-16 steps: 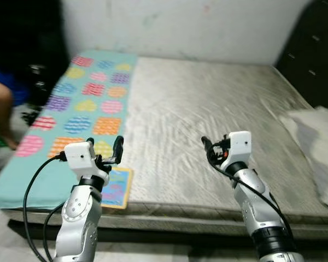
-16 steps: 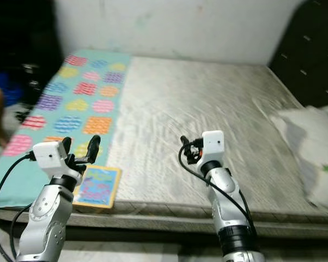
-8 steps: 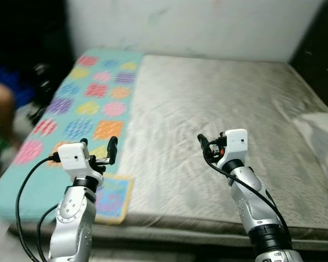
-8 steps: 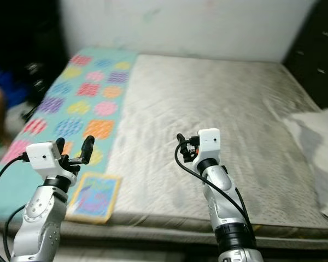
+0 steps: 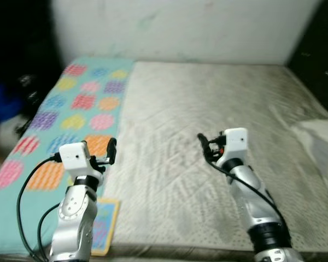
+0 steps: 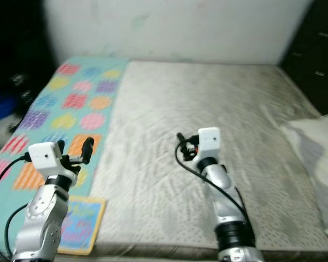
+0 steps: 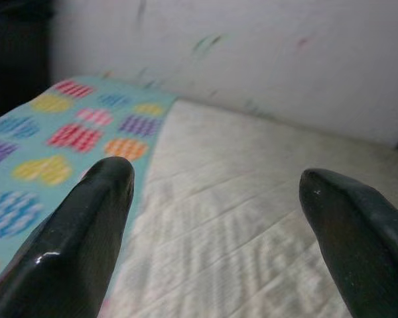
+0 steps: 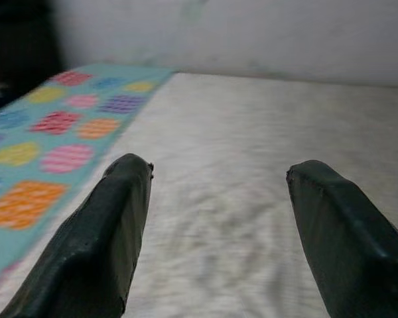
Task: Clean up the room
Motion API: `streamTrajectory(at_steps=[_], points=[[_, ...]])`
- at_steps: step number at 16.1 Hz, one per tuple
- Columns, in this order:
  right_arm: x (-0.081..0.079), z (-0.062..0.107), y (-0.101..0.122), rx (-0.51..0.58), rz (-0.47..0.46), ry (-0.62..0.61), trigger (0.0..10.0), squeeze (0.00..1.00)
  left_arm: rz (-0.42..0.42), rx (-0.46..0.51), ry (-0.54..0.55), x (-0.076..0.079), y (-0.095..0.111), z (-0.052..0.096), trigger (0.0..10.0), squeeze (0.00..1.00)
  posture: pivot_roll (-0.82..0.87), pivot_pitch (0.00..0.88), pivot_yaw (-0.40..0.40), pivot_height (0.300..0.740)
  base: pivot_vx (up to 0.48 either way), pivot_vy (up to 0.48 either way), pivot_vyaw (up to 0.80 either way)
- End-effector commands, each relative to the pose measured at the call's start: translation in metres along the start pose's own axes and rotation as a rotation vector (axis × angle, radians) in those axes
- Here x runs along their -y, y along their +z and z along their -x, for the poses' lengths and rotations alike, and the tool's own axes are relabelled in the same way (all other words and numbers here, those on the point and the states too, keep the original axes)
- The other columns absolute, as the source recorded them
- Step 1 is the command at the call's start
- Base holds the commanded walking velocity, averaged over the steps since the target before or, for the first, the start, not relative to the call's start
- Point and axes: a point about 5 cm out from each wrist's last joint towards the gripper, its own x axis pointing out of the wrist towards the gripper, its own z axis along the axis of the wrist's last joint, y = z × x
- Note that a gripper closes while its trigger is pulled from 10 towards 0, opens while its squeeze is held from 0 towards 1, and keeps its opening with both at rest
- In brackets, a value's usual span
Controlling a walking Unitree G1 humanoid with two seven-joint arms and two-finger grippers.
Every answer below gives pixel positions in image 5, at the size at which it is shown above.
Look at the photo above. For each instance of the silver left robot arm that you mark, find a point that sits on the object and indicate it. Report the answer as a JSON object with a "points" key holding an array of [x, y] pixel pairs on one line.
{"points": [[71, 218]]}

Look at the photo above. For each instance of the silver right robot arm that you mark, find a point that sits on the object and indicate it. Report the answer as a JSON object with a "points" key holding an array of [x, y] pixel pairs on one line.
{"points": [[257, 207]]}

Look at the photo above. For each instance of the black backpack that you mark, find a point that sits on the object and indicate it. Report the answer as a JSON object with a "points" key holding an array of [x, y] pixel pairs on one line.
{"points": [[30, 93]]}

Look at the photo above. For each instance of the black tufted headboard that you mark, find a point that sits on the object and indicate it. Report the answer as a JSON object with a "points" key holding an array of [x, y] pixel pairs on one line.
{"points": [[317, 54]]}

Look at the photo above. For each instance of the grey quilted mattress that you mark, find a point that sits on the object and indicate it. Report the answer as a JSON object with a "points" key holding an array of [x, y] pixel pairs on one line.
{"points": [[208, 98]]}

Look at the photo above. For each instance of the black fabric cabinet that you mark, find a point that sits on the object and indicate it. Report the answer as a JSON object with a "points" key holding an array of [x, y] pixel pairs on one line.
{"points": [[16, 33]]}

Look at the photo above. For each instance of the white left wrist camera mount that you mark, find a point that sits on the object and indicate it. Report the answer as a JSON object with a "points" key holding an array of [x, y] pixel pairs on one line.
{"points": [[75, 155]]}

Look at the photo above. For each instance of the blue yellow-edged children's book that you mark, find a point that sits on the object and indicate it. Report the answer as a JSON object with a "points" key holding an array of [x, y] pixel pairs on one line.
{"points": [[105, 226]]}

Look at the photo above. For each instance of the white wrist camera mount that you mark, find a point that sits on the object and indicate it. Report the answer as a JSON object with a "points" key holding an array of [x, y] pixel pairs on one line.
{"points": [[235, 141], [75, 155]]}

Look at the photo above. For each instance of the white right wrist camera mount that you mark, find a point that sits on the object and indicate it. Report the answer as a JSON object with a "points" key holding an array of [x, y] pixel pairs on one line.
{"points": [[235, 141]]}

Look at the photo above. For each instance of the teal towel with colourful shapes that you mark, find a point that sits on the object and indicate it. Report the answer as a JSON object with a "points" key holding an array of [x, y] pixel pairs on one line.
{"points": [[3, 218]]}

